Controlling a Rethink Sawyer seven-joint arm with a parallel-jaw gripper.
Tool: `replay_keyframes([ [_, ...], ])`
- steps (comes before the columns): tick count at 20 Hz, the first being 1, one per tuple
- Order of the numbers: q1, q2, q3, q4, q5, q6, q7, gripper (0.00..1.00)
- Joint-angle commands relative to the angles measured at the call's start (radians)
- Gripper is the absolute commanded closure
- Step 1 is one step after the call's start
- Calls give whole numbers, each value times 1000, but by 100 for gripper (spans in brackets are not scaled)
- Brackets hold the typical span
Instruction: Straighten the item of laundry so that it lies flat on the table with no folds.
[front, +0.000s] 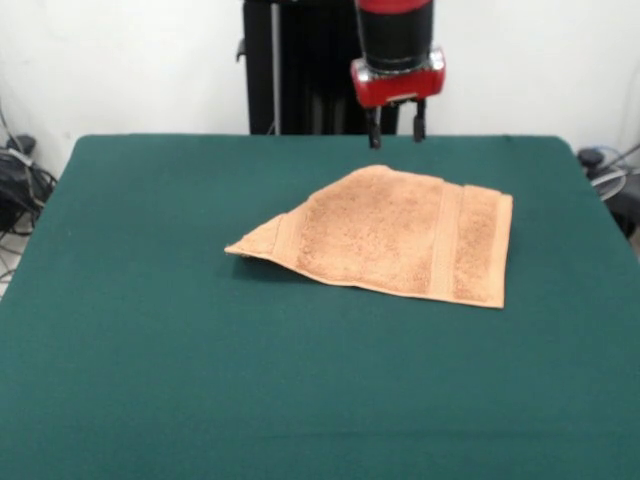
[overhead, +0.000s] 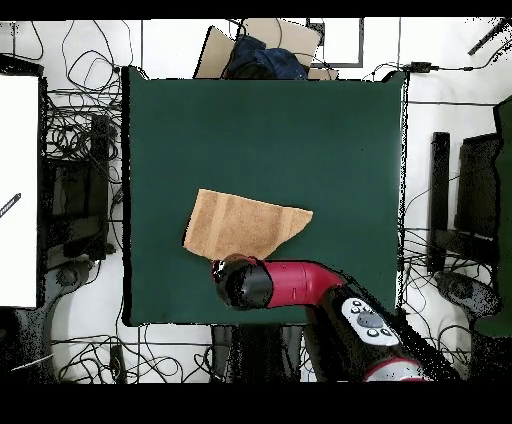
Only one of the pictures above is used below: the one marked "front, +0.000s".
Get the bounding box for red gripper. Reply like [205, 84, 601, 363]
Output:
[349, 47, 448, 150]

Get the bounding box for tan terry towel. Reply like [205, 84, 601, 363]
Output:
[223, 164, 514, 309]

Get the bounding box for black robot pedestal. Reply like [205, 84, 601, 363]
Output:
[235, 0, 401, 136]

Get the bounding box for tangled black cables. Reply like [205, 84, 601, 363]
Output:
[0, 133, 59, 241]
[577, 144, 640, 241]

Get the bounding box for dark green table cloth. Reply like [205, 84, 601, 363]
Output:
[0, 133, 640, 480]

